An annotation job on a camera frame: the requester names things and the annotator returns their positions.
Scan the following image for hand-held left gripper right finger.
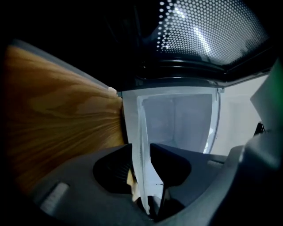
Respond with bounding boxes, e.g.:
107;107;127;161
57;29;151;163
150;132;283;223

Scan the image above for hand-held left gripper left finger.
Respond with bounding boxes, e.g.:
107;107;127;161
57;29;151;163
30;143;153;226

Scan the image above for clear glass turntable plate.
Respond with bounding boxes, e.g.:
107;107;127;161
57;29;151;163
132;94;165;219

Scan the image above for white microwave oven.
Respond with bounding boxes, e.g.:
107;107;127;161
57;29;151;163
106;0;275;155

